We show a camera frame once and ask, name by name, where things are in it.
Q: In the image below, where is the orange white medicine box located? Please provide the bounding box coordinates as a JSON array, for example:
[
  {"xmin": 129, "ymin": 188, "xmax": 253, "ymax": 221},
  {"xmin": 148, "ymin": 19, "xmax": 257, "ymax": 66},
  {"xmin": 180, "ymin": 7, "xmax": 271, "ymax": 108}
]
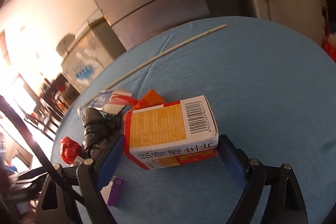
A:
[{"xmin": 123, "ymin": 96, "xmax": 219, "ymax": 170}]

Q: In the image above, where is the white purple medicine box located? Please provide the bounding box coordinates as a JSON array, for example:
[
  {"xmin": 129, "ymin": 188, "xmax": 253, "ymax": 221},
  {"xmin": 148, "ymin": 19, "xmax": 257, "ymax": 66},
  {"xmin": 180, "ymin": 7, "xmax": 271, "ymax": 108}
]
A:
[{"xmin": 100, "ymin": 176, "xmax": 123, "ymax": 206}]

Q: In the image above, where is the red crumpled wrapper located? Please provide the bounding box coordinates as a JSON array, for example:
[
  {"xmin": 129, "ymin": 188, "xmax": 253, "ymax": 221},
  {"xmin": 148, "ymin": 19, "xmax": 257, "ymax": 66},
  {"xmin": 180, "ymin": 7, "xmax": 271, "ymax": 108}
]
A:
[{"xmin": 60, "ymin": 136, "xmax": 84, "ymax": 165}]

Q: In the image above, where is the crumpled black plastic bag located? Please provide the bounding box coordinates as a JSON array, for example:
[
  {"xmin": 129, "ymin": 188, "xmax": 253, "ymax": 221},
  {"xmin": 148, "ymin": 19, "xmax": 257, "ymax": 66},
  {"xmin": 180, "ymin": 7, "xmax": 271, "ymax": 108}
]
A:
[{"xmin": 81, "ymin": 107, "xmax": 121, "ymax": 159}]

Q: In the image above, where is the dark wooden chair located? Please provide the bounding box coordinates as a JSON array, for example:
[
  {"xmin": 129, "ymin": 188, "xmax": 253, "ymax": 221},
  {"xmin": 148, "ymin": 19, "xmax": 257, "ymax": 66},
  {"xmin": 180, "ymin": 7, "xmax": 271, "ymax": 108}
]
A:
[{"xmin": 21, "ymin": 98, "xmax": 63, "ymax": 142}]

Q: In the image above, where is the dark wooden dining table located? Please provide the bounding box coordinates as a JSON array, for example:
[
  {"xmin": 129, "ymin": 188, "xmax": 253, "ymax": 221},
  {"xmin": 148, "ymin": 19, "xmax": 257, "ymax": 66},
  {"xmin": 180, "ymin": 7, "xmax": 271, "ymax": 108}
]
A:
[{"xmin": 40, "ymin": 73, "xmax": 80, "ymax": 118}]

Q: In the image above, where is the orange plastic wrapper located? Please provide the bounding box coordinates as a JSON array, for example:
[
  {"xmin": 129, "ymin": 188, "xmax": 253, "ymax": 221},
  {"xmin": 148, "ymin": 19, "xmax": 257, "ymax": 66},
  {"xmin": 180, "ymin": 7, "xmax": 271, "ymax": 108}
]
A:
[{"xmin": 130, "ymin": 89, "xmax": 165, "ymax": 111}]

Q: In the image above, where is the white rice cooker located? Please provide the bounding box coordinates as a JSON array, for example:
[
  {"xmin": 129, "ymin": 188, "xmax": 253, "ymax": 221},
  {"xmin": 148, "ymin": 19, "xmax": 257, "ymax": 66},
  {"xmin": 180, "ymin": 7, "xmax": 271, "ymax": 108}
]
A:
[{"xmin": 56, "ymin": 33, "xmax": 76, "ymax": 57}]

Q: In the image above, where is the white chest freezer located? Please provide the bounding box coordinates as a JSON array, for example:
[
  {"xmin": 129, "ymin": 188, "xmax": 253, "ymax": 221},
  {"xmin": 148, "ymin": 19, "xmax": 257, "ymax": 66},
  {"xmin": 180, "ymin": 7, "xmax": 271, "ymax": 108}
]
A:
[{"xmin": 61, "ymin": 17, "xmax": 126, "ymax": 94}]

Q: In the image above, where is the long white stick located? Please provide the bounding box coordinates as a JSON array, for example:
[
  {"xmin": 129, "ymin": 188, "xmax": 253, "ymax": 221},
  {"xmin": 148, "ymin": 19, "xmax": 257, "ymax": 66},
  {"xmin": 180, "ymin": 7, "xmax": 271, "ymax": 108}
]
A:
[{"xmin": 78, "ymin": 24, "xmax": 227, "ymax": 112}]

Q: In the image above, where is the red plastic bag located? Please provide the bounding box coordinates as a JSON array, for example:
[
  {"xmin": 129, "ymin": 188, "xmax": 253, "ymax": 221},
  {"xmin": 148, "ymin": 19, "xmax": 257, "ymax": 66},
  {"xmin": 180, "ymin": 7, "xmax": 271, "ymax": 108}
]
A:
[{"xmin": 322, "ymin": 33, "xmax": 336, "ymax": 62}]

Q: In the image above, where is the black cable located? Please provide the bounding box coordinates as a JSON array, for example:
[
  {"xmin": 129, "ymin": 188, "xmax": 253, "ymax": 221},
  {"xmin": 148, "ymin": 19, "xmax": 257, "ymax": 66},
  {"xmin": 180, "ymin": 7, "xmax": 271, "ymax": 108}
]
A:
[{"xmin": 0, "ymin": 94, "xmax": 86, "ymax": 208}]

